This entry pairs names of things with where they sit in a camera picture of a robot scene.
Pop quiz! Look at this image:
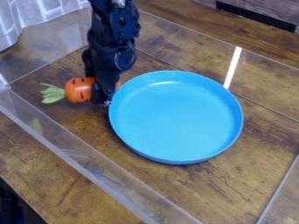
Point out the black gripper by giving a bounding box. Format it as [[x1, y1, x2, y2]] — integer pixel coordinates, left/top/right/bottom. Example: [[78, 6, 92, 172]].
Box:
[[81, 29, 136, 104]]

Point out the orange toy carrot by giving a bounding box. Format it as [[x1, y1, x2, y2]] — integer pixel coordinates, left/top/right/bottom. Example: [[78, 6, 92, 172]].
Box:
[[41, 77, 96, 104]]

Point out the blue round tray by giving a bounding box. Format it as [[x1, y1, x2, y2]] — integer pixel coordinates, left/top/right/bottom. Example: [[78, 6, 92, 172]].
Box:
[[108, 71, 244, 165]]

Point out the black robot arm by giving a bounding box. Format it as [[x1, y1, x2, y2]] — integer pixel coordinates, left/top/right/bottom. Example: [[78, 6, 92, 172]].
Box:
[[81, 0, 141, 104]]

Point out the white patterned curtain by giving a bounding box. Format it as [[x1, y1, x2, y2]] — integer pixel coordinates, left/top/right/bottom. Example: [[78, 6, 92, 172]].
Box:
[[0, 0, 89, 52]]

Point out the clear acrylic barrier strip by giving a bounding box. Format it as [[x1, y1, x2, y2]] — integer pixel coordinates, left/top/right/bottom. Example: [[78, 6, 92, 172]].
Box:
[[0, 86, 201, 224]]

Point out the black cable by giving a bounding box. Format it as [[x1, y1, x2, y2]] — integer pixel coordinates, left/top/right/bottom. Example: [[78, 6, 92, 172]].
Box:
[[112, 42, 137, 72]]

